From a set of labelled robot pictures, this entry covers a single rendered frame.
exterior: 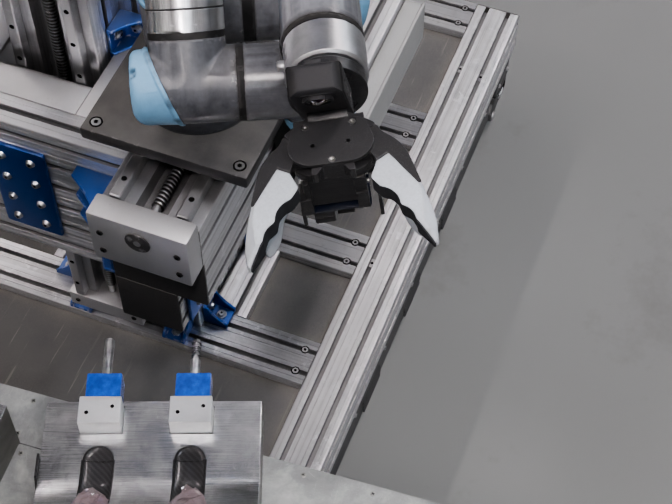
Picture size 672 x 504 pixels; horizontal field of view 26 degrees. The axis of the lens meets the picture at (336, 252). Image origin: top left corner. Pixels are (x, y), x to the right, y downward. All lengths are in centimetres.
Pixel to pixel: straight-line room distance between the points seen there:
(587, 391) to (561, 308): 19
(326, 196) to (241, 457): 57
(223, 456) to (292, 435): 75
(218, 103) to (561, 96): 191
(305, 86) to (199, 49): 26
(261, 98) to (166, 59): 10
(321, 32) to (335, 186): 14
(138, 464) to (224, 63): 56
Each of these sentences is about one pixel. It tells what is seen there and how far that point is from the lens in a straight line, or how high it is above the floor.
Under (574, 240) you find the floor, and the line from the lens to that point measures 300.
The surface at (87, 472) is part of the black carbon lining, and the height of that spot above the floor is 85.
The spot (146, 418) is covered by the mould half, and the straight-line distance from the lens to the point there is 177.
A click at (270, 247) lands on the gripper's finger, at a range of 121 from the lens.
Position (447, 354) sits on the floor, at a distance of 281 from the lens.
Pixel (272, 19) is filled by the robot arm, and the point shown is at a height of 121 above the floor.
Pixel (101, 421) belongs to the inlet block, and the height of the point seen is 88.
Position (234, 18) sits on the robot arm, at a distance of 166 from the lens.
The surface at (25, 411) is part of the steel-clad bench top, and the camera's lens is 187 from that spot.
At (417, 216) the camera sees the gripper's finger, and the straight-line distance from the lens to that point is 116.
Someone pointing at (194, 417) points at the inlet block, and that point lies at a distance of 174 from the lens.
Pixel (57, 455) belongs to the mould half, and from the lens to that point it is 177.
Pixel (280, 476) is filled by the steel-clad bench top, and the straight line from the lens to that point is 179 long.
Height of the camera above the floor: 239
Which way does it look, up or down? 54 degrees down
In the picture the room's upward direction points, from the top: straight up
